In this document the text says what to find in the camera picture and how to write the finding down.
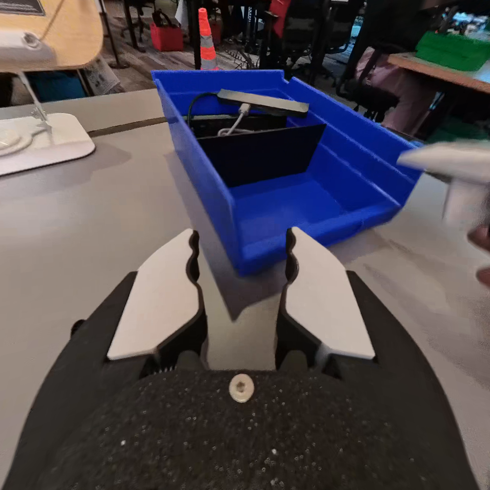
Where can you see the orange traffic cone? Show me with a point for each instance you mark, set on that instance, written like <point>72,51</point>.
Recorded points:
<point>208,42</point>

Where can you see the black divider panel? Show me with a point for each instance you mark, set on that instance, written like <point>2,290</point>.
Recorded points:
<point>260,157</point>

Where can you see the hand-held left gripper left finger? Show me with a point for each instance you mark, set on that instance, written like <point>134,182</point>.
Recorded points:
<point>160,291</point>

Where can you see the wooden table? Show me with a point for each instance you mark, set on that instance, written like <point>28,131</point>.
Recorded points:
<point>421,65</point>

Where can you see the blue plastic bin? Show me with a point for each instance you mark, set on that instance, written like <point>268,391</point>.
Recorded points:
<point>291,206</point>

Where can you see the person's right hand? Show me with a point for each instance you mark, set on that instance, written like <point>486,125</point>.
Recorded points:
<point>483,237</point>

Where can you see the red bag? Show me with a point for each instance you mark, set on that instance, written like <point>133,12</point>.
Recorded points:
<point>166,38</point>

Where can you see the black office chair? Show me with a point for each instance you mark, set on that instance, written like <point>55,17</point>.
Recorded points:
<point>317,26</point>

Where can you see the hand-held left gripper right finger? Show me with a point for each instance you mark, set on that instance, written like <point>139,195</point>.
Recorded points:
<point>325,294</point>

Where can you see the printed paper sheet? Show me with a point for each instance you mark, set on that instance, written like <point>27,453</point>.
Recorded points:
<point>101,76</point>

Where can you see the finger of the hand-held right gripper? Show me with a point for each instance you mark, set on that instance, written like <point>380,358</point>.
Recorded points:
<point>451,160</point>

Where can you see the dark grey usb hub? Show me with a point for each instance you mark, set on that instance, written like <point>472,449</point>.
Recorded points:
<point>268,101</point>

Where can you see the black docking station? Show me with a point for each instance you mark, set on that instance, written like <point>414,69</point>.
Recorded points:
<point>264,123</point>

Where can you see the green plastic bin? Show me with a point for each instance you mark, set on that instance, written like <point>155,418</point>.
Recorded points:
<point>451,51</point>

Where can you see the wooden book stand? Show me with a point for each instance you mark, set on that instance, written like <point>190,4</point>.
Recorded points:
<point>72,34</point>

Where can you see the red cloth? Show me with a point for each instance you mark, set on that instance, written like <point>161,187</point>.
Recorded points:
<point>280,17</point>

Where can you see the pink cloth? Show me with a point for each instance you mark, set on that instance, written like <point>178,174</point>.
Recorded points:
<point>402,88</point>

